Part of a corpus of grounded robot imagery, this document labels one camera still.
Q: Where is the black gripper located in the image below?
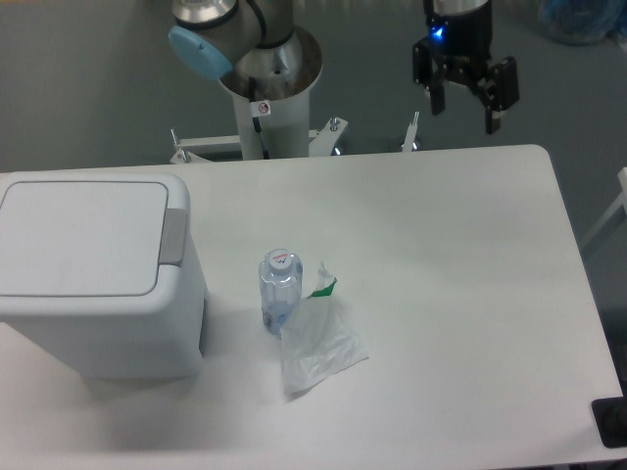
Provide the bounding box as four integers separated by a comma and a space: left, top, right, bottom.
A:
412, 0, 519, 135

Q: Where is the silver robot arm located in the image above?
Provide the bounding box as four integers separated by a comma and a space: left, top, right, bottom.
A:
169, 1, 519, 134

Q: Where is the white plastic trash can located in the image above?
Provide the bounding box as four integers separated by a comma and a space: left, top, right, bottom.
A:
1, 171, 206, 379

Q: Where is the white trash can lid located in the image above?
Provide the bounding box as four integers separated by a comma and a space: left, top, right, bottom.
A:
1, 181, 168, 297

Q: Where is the blue plastic bag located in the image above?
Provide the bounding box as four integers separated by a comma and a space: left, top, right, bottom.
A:
538, 0, 626, 45

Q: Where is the clear plastic water bottle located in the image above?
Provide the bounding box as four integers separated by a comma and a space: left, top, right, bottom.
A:
259, 249, 303, 337

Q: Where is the clear plastic bag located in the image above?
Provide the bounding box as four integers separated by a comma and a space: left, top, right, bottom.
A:
280, 263, 369, 396

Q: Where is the grey lid push button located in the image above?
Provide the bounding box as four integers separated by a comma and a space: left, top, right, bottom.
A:
159, 209, 188, 266

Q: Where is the black table clamp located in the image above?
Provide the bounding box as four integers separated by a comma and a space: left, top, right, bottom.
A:
592, 397, 626, 448

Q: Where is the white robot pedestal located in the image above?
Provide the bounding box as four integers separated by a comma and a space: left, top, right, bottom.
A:
169, 24, 421, 165

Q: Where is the white frame at right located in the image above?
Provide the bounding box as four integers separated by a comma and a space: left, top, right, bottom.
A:
580, 167, 626, 257

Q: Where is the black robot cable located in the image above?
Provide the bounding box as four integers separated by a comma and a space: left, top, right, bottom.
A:
247, 76, 270, 161

